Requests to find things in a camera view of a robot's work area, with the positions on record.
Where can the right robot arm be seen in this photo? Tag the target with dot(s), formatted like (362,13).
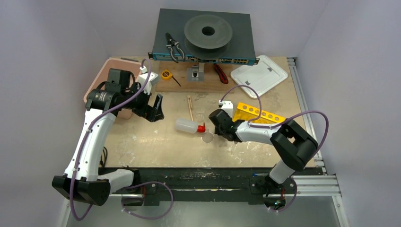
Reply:
(295,146)

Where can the grey cable spool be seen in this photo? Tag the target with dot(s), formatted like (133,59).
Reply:
(207,36)

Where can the white plastic lid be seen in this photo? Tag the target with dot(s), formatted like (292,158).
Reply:
(258,79)

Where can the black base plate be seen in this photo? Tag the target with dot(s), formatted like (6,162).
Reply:
(217,184)

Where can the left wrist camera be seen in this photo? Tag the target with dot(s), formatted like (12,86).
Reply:
(147,79)

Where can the clear petri dish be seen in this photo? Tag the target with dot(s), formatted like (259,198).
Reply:
(207,137)

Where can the small glass beaker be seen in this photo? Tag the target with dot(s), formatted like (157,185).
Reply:
(199,114)

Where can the white squeeze bottle red cap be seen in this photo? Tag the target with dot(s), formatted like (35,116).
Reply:
(189,126)

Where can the grey network switch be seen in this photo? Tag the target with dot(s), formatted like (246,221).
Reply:
(241,47)

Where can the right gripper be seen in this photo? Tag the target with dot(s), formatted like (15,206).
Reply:
(217,118)

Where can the grey metal bracket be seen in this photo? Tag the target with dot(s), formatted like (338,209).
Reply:
(196,73)

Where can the wooden board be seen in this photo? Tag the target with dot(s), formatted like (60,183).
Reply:
(211,83)

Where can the red utility knife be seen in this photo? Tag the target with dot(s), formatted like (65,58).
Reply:
(222,76)

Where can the pink plastic bin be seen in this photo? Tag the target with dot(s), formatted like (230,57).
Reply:
(103,75)

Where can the yellow tape measure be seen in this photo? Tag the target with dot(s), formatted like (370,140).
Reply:
(167,75)

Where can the wooden stick left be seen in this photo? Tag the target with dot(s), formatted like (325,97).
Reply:
(190,107)

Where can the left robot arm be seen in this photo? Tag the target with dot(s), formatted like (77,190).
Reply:
(81,179)

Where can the yellow test tube rack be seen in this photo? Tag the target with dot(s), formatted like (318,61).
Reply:
(247,112)

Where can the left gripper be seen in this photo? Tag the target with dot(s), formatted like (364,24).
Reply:
(150,113)

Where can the aluminium rail frame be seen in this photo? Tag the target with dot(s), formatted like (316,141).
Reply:
(311,182)

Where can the black wire stripper pliers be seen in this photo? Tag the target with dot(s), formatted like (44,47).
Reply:
(172,45)

